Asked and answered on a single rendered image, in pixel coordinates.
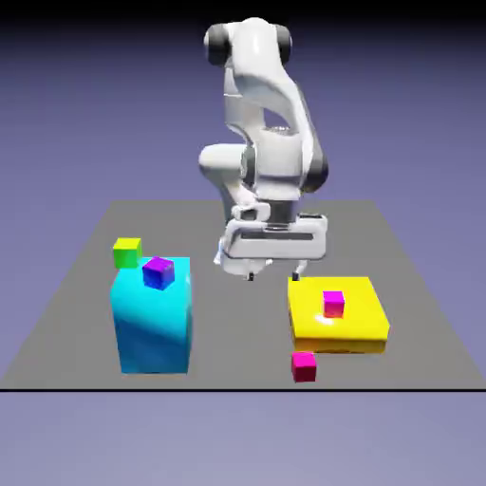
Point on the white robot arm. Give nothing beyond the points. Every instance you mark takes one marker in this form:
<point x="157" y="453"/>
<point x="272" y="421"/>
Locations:
<point x="262" y="95"/>

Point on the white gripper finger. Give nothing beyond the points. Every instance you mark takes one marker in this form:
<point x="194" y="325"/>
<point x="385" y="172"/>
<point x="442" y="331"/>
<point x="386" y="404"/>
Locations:
<point x="250" y="274"/>
<point x="296" y="272"/>

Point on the small purple cube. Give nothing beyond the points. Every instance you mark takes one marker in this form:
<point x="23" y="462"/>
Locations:
<point x="158" y="273"/>

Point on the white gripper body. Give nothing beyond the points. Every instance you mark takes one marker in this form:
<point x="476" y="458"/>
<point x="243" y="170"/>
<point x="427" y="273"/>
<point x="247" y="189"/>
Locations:
<point x="279" y="248"/>

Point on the large yellow box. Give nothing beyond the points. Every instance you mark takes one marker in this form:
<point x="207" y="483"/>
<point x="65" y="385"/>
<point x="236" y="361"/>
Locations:
<point x="357" y="315"/>

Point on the small green cube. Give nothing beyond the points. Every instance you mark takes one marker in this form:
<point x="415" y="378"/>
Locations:
<point x="127" y="252"/>

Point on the small magenta cube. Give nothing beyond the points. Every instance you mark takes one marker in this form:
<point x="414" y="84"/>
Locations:
<point x="303" y="367"/>
<point x="333" y="303"/>

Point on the large cyan box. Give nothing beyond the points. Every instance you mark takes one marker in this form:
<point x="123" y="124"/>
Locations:
<point x="152" y="326"/>

